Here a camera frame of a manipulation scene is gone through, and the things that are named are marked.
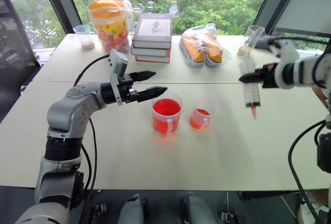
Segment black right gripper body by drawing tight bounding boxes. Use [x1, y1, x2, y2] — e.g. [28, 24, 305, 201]
[261, 64, 278, 89]

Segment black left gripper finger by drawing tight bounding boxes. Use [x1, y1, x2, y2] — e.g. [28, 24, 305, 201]
[137, 86, 168, 103]
[130, 70, 157, 83]

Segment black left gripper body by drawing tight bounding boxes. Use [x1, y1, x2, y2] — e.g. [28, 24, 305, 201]
[117, 73, 139, 104]

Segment clear plastic syringe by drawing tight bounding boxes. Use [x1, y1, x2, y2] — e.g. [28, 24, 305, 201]
[237, 55, 262, 121]

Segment large cup of red liquid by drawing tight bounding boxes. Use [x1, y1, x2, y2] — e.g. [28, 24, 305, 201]
[152, 91, 184, 135]

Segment tall clear plastic cup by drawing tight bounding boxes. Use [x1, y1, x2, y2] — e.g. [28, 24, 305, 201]
[237, 24, 266, 58]

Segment small cup of red liquid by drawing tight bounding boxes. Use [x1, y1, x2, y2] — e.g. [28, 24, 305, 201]
[189, 96, 220, 130]

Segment clear cup with white grains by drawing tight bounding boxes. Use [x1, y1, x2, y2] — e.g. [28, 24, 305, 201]
[73, 24, 96, 51]

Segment red-edged book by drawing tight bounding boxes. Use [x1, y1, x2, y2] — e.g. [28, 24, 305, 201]
[134, 50, 172, 65]

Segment thin grey book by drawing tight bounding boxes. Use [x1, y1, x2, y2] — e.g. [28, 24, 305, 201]
[130, 45, 171, 57]

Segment grey cloth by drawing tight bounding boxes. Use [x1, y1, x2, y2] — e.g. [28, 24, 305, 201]
[255, 34, 278, 50]

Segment orange shoes in plastic bag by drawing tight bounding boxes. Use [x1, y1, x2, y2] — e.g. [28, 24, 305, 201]
[179, 23, 232, 68]

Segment yellow canvas sneaker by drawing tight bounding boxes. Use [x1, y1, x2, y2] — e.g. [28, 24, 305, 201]
[205, 32, 224, 68]
[180, 34, 208, 68]

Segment thick grey hardcover book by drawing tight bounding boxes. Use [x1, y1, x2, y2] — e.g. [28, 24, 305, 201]
[132, 13, 173, 50]

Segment orange-lidded candy jar in bag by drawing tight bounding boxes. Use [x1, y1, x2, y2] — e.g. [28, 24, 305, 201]
[88, 0, 136, 54]

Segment dark rounded shape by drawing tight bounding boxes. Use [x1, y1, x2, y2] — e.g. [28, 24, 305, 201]
[117, 194, 150, 224]

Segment black mesh office chair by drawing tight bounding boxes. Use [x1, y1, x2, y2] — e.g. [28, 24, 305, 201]
[0, 0, 42, 123]

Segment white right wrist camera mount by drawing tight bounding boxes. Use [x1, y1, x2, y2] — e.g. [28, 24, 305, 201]
[268, 39, 301, 91]

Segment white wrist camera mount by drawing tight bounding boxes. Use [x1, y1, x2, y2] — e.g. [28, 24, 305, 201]
[108, 49, 129, 106]
[268, 39, 301, 91]

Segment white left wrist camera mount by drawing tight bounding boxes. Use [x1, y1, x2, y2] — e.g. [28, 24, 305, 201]
[108, 49, 129, 106]

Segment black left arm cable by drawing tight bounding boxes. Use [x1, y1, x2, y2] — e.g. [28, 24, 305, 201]
[73, 54, 111, 191]

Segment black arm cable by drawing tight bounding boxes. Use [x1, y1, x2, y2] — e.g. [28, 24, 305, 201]
[288, 120, 331, 224]
[73, 54, 111, 191]

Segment dark window frame pillar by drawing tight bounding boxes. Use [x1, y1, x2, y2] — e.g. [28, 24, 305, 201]
[253, 0, 305, 36]
[38, 0, 83, 35]

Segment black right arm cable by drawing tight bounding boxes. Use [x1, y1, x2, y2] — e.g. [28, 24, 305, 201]
[288, 120, 331, 224]

